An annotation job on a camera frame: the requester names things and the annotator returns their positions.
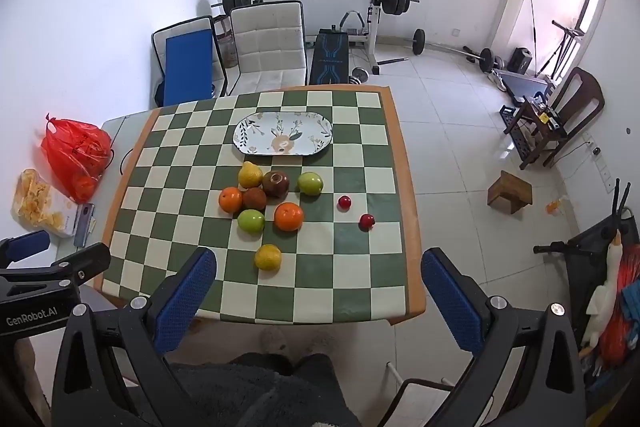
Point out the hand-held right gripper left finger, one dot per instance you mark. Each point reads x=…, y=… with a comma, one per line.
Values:
x=185, y=297

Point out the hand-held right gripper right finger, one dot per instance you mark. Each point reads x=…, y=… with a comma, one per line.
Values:
x=450, y=302

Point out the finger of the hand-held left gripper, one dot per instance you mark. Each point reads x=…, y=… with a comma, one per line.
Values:
x=25, y=247
x=85, y=262

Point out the yellow citrus fruit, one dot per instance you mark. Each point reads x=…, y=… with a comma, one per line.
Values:
x=267, y=257

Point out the green apple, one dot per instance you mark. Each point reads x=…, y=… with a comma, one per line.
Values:
x=250, y=221
x=310, y=183

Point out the small red fruit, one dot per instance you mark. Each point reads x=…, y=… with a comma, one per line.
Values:
x=366, y=222
x=344, y=202

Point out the yellow lemon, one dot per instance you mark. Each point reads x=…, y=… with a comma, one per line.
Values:
x=250, y=175

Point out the dark red apple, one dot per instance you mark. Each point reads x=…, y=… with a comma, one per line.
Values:
x=275, y=184

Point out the floral oval plate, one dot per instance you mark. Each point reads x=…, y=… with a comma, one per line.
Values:
x=300, y=127

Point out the grey phone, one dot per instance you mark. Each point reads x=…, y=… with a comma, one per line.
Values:
x=84, y=224

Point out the green checkered tablecloth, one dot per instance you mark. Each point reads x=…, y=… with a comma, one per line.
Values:
x=350, y=257

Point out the red plastic bag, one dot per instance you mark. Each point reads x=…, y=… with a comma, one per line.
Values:
x=75, y=147

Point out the person's legs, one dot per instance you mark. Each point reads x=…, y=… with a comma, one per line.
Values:
x=260, y=397

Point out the small wooden stool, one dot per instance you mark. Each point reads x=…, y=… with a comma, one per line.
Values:
x=507, y=187

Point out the black scooter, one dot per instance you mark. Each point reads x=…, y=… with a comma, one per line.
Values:
x=585, y=267

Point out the white goose plush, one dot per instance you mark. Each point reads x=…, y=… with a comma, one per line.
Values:
x=605, y=292

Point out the orange bundle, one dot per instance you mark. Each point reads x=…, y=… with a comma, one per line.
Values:
x=625, y=322

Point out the white power strip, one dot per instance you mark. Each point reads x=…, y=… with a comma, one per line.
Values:
x=602, y=169

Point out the chair with blue cushion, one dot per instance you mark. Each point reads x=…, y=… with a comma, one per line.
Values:
x=187, y=67

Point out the dumbbell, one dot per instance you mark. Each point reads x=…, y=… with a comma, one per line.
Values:
x=359, y=75

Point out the dark wooden chair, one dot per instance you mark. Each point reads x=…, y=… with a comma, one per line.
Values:
x=580, y=92

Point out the black speaker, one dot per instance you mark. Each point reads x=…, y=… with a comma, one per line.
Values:
x=521, y=60

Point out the long barbell with small weights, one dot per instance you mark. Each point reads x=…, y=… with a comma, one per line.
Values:
x=419, y=42

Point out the white padded chair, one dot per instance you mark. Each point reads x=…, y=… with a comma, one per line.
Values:
x=267, y=42

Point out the black weight bench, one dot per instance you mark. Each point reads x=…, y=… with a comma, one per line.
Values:
x=327, y=57

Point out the white squat rack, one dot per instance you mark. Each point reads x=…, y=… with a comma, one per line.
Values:
x=374, y=32

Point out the black folding stand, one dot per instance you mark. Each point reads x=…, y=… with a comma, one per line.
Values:
x=567, y=42

